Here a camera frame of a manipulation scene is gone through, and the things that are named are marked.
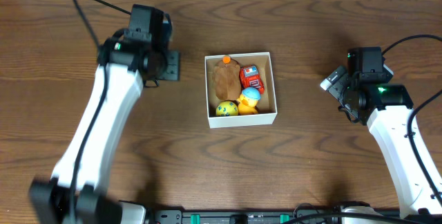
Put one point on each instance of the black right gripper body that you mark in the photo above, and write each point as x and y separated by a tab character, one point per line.
342	90

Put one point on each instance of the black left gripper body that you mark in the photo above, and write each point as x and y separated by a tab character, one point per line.
170	66

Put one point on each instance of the brown plush toy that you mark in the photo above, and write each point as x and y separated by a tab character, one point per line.
226	79

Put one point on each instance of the red toy car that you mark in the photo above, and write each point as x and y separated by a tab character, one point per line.
250	77

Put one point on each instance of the yellow rubber duck blue hat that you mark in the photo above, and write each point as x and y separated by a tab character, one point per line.
248	100

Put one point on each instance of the yellow ball with blue letters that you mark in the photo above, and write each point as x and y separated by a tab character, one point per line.
227	108

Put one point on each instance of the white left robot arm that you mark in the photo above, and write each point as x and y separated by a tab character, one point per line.
77	189

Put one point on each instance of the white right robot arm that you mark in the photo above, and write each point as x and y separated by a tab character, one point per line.
388	113

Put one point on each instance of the white cardboard box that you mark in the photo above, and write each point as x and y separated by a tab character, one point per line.
267	107

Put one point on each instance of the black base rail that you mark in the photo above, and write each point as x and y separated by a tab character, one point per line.
305	212

